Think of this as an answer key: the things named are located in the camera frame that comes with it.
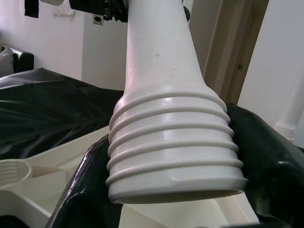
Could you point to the grey cushion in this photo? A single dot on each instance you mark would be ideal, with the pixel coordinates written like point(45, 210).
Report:
point(4, 61)

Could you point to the white plastic table top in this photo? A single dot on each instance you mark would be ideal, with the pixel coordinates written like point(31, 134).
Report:
point(35, 185)

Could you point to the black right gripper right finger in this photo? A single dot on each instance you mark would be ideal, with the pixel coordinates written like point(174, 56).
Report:
point(273, 171)

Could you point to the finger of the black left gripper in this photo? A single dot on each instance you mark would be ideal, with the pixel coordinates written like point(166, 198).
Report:
point(187, 13)

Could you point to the beige door frame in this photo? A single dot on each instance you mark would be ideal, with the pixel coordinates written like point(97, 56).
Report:
point(237, 47)

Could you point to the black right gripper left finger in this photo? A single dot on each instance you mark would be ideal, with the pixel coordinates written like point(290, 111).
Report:
point(78, 202)

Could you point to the white plastic table leg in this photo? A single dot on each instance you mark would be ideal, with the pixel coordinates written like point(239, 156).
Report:
point(288, 114)
point(166, 95)

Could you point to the black table cloth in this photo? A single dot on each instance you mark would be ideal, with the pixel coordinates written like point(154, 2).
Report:
point(59, 107)

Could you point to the black leather sofa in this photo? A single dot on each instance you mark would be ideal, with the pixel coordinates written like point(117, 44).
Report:
point(23, 61)

